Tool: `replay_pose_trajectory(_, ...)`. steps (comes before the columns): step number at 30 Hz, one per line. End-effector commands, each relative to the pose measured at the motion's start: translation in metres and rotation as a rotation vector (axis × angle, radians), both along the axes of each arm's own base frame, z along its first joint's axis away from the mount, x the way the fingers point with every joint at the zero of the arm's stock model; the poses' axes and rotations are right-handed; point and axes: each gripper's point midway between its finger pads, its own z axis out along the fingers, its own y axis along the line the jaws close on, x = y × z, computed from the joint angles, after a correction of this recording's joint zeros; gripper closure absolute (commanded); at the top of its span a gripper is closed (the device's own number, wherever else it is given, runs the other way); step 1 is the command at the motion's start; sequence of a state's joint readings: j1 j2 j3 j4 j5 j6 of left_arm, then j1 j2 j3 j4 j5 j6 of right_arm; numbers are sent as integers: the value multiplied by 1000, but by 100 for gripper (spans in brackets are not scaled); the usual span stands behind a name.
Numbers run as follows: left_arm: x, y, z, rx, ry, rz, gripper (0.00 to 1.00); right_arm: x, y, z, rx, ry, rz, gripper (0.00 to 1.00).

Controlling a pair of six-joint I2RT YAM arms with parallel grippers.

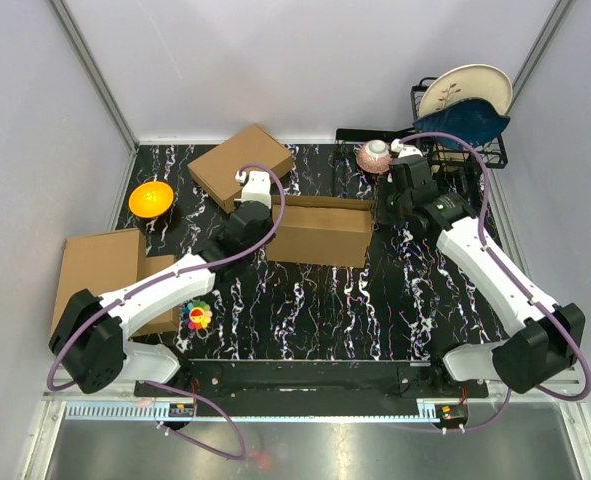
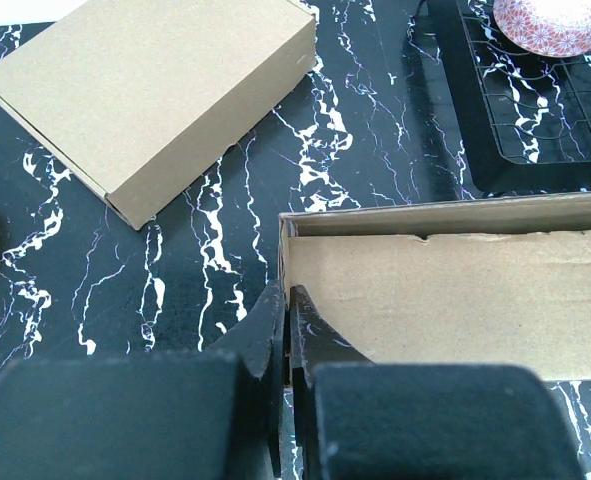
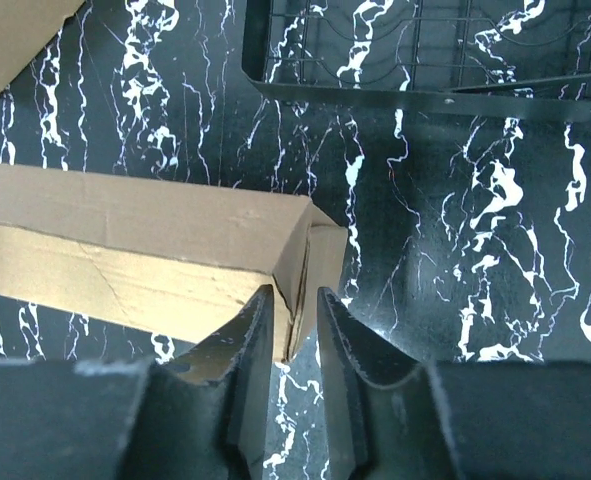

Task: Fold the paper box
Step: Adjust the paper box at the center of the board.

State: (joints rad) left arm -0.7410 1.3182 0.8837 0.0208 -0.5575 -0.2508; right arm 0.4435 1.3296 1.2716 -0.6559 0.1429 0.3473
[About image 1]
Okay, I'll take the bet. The black wire dish rack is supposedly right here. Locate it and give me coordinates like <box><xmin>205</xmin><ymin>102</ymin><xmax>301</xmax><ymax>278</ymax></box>
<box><xmin>332</xmin><ymin>76</ymin><xmax>510</xmax><ymax>221</ymax></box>

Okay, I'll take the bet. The beige cup in rack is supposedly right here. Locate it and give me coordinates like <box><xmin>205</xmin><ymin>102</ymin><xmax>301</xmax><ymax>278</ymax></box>
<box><xmin>431</xmin><ymin>154</ymin><xmax>465</xmax><ymax>174</ymax></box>

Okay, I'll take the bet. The closed cardboard box back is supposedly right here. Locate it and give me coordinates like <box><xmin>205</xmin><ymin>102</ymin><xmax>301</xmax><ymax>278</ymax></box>
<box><xmin>189</xmin><ymin>124</ymin><xmax>294</xmax><ymax>213</ymax></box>

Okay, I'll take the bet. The cream floral plate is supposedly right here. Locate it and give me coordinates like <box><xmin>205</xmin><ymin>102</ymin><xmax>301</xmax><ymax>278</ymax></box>
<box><xmin>417</xmin><ymin>64</ymin><xmax>513</xmax><ymax>117</ymax></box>

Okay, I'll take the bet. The large cardboard box left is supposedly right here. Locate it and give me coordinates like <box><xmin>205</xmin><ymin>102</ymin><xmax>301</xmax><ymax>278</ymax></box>
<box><xmin>50</xmin><ymin>228</ymin><xmax>145</xmax><ymax>334</ymax></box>

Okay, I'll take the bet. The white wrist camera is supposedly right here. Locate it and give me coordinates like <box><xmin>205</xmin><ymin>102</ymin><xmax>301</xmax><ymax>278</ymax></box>
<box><xmin>390</xmin><ymin>139</ymin><xmax>422</xmax><ymax>158</ymax></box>
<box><xmin>234</xmin><ymin>170</ymin><xmax>272</xmax><ymax>209</ymax></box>

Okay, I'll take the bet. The rainbow flower toy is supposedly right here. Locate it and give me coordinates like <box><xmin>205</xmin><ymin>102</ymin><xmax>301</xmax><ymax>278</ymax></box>
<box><xmin>183</xmin><ymin>301</ymin><xmax>213</xmax><ymax>330</ymax></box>

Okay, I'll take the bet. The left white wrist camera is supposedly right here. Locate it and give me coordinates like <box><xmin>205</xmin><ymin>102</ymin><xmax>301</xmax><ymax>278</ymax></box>
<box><xmin>234</xmin><ymin>170</ymin><xmax>272</xmax><ymax>209</ymax></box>

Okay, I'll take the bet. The orange bowl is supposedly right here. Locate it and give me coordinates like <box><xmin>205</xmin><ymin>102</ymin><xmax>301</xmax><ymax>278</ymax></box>
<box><xmin>128</xmin><ymin>181</ymin><xmax>174</xmax><ymax>219</ymax></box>

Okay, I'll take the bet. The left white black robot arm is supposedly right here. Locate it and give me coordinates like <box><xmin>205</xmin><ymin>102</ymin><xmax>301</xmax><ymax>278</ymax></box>
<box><xmin>49</xmin><ymin>200</ymin><xmax>275</xmax><ymax>396</ymax></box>

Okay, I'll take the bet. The blue leaf plate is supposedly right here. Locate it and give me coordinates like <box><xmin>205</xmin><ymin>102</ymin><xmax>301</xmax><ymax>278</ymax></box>
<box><xmin>413</xmin><ymin>98</ymin><xmax>510</xmax><ymax>147</ymax></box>

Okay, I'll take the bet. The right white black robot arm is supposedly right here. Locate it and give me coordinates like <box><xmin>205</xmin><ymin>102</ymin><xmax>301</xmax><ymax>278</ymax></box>
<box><xmin>376</xmin><ymin>145</ymin><xmax>585</xmax><ymax>397</ymax></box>

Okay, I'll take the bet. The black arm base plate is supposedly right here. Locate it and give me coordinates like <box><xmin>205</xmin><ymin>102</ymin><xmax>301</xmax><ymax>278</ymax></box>
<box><xmin>168</xmin><ymin>360</ymin><xmax>489</xmax><ymax>399</ymax></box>

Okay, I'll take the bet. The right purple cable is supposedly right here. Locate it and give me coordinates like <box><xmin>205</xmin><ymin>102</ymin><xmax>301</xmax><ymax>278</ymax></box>
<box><xmin>387</xmin><ymin>131</ymin><xmax>591</xmax><ymax>434</ymax></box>

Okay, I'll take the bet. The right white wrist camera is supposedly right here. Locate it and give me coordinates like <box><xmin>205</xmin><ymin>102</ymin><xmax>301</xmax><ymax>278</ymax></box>
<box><xmin>390</xmin><ymin>139</ymin><xmax>422</xmax><ymax>158</ymax></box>

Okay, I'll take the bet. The pink patterned bowl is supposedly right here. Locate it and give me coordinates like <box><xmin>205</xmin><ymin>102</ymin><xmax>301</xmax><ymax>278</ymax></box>
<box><xmin>356</xmin><ymin>140</ymin><xmax>391</xmax><ymax>175</ymax></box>

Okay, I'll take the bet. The small cardboard box left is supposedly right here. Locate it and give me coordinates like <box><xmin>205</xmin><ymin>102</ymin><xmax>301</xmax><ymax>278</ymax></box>
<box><xmin>132</xmin><ymin>255</ymin><xmax>179</xmax><ymax>337</ymax></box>

